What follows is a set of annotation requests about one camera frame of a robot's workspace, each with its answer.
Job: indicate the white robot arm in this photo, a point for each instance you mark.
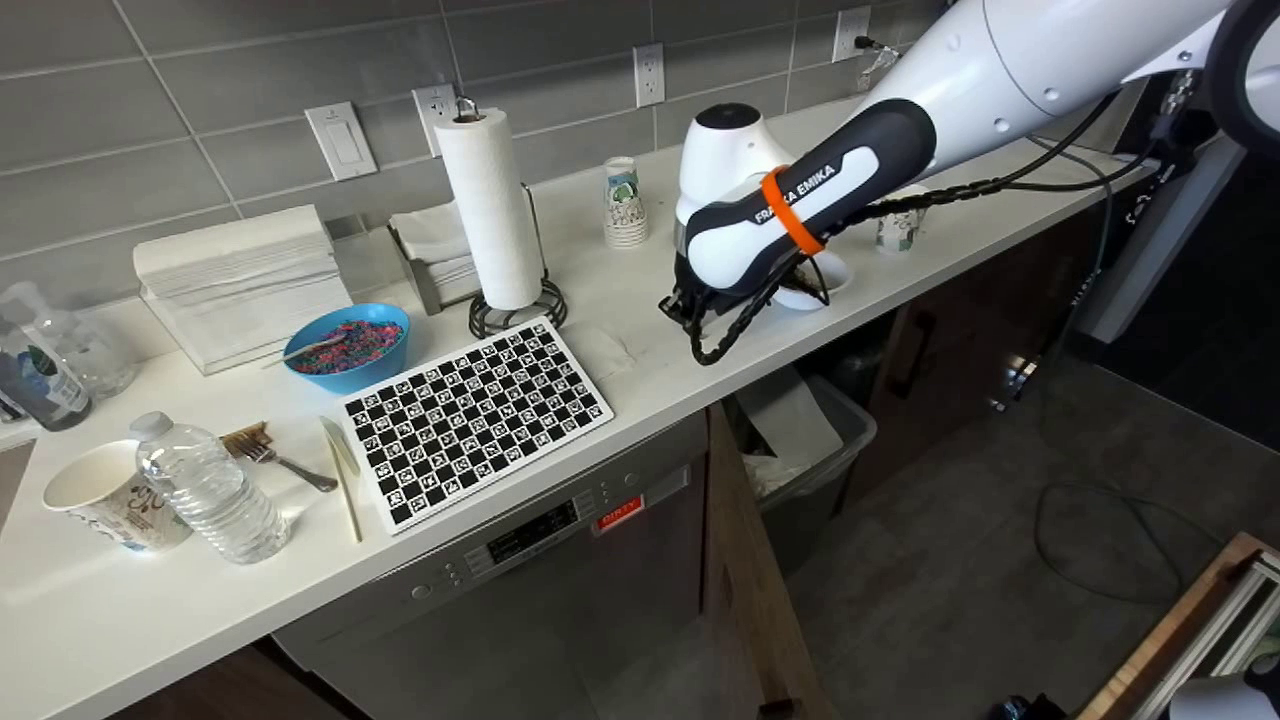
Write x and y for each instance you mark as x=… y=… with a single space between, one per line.
x=976 y=77

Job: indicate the grey trash bin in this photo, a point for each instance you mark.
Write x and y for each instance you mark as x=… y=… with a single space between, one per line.
x=799 y=439

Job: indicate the white bowl with food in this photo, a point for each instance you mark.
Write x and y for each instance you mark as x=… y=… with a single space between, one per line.
x=814 y=281

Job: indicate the small upright paper cup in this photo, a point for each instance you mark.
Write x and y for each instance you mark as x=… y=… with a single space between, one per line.
x=620 y=201

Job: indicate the black white checkered mat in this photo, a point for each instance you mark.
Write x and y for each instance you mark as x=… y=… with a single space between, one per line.
x=473 y=418

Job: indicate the stainless dishwasher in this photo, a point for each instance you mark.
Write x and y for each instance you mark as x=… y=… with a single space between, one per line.
x=527 y=615

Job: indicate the open cabinet door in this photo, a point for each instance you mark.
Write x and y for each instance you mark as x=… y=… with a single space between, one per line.
x=744 y=590

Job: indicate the white paper towel roll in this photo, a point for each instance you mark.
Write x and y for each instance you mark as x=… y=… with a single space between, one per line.
x=479 y=152

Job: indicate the patterned paper cup right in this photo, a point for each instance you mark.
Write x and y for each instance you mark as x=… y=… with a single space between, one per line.
x=897 y=232

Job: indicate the patterned paper cup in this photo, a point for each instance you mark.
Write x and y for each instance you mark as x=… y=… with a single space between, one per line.
x=897 y=232
x=111 y=497

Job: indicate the blue bowl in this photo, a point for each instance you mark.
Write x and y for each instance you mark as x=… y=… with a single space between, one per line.
x=348 y=351

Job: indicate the wooden chopstick pair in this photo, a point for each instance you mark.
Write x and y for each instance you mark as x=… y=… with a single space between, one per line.
x=342 y=462

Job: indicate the metal fork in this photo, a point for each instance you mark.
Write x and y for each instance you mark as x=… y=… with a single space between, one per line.
x=258 y=446

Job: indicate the stack of white napkins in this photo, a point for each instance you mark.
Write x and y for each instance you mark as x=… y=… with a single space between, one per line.
x=232 y=295

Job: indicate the clear plastic water bottle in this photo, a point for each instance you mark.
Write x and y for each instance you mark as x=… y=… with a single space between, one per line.
x=200 y=480

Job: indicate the patterned paper cup left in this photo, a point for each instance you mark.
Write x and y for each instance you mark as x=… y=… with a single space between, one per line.
x=111 y=497

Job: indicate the clear plastic container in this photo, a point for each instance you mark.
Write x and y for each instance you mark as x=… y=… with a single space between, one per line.
x=59 y=364

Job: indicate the black wire towel holder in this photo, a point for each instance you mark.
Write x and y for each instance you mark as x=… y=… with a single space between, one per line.
x=486 y=323

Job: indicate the white wall outlet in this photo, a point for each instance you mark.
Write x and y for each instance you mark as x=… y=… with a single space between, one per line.
x=648 y=75

